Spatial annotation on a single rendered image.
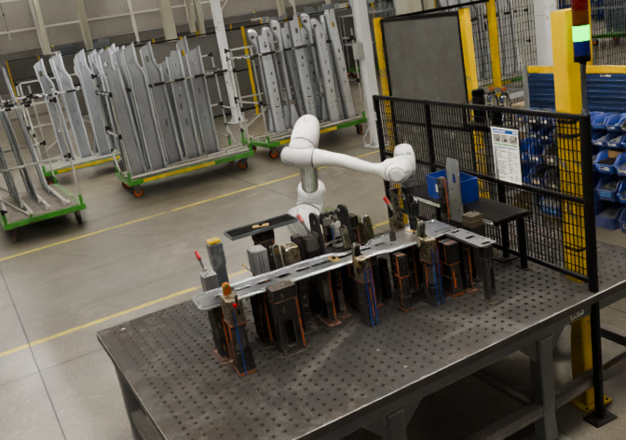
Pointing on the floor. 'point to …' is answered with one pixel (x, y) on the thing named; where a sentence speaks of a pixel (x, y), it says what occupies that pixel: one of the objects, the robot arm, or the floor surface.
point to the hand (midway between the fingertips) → (413, 223)
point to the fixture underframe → (537, 343)
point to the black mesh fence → (520, 195)
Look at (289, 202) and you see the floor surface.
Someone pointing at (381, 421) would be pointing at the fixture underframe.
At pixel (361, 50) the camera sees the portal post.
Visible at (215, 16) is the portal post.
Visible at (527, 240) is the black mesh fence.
